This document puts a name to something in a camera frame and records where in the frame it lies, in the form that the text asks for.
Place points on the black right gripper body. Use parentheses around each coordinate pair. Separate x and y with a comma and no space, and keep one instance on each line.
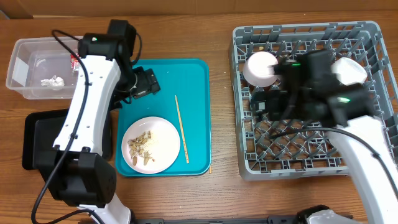
(276,102)

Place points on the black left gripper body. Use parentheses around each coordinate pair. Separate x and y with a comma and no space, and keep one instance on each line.
(145,84)

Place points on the pink bowl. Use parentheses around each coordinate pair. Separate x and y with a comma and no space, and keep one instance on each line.
(258,69)

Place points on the pink plate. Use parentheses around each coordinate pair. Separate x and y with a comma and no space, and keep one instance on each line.
(164,146)

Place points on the peanut shell scraps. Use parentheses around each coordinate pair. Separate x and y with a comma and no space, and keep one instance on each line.
(139,148)

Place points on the red snack wrapper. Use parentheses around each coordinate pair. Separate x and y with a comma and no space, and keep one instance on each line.
(74,64)

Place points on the white bowl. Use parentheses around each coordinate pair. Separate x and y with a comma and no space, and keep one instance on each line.
(348,71)

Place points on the white tissue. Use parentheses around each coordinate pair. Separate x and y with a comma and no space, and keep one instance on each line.
(55,83)

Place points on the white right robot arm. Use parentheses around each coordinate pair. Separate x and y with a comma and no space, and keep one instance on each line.
(311,88)

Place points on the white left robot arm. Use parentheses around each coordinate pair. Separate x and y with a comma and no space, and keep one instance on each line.
(76,169)

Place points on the grey dishwasher rack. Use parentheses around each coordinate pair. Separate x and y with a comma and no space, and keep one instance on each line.
(270,150)

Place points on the teal serving tray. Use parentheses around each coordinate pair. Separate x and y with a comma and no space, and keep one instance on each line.
(189,80)

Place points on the black tray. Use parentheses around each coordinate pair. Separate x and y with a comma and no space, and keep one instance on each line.
(42,128)

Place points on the clear plastic bin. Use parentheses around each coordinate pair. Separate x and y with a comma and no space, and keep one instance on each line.
(35,59)

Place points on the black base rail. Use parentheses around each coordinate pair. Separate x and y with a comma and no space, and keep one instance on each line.
(316,214)

